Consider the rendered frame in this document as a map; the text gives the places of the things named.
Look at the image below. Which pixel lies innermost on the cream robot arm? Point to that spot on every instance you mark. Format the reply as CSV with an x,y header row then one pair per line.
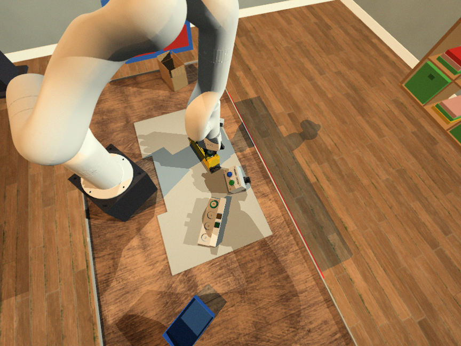
x,y
52,127

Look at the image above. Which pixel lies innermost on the yellow tube rack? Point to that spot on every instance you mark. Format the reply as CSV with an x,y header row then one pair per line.
x,y
209,161

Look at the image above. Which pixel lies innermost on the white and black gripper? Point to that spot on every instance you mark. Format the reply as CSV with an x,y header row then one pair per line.
x,y
214,144

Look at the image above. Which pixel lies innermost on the blue open tray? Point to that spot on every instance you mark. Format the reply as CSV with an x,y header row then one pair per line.
x,y
190,324

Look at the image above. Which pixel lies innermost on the beige flat mat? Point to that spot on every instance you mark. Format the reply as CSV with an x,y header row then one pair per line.
x,y
187,184

